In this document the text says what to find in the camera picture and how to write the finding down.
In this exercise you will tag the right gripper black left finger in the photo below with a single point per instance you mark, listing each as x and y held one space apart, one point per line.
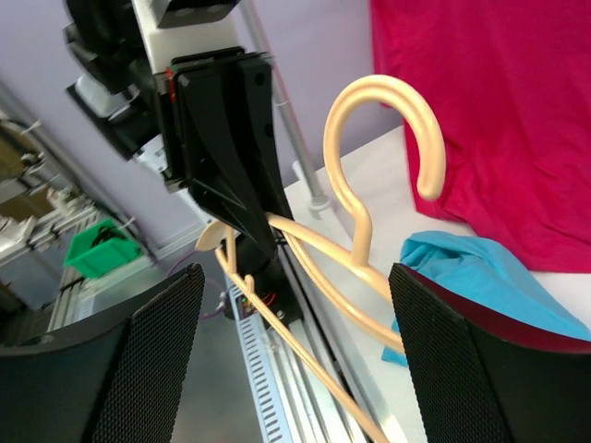
115 376

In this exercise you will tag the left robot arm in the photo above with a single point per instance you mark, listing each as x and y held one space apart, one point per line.
118 90

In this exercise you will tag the teal t shirt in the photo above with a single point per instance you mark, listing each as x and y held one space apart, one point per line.
485 272

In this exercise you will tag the aluminium rail base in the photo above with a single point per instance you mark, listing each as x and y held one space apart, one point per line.
383 391

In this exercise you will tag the beige plastic hanger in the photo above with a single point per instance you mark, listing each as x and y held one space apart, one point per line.
219 237

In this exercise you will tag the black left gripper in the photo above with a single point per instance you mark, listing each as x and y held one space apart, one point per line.
214 111

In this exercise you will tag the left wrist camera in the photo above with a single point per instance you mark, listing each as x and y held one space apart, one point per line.
162 45

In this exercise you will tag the grey clothes rack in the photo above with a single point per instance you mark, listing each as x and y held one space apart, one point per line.
303 166

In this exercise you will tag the white slotted cable duct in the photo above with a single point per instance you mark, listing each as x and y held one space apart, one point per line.
271 414

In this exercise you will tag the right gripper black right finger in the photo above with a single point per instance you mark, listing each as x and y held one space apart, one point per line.
480 376

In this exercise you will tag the red t shirt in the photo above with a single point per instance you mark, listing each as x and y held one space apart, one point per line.
509 82

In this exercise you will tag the green plastic bin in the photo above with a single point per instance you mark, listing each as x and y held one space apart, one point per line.
101 249

